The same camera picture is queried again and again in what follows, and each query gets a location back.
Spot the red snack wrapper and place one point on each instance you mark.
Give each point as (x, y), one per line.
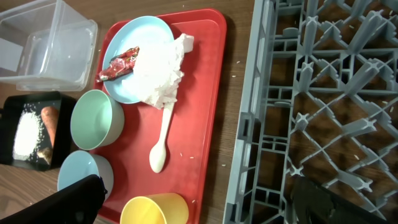
(119, 66)

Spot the mint green bowl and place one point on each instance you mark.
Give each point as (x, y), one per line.
(97, 120)

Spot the yellow plastic cup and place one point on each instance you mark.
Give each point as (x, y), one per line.
(155, 209)

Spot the white plastic spoon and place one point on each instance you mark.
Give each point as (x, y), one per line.
(158, 153)

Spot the white rice pile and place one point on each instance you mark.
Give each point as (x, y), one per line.
(29, 133)

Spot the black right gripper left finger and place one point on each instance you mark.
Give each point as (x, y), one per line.
(78, 203)

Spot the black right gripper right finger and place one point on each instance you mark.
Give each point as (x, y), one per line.
(315, 204)

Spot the grey dishwasher rack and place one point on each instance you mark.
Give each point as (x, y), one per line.
(319, 101)

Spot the orange carrot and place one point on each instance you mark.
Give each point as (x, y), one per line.
(50, 117)

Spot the light blue plate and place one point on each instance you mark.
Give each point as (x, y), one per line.
(145, 30)

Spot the light blue bowl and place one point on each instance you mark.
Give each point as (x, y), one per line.
(81, 164)

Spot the clear plastic bin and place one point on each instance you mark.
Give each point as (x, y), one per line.
(46, 46)

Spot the brown food scrap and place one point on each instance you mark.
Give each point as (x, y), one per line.
(46, 154)

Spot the white napkin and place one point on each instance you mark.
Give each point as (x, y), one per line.
(157, 72)

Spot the black waste tray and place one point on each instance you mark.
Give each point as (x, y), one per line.
(10, 114)

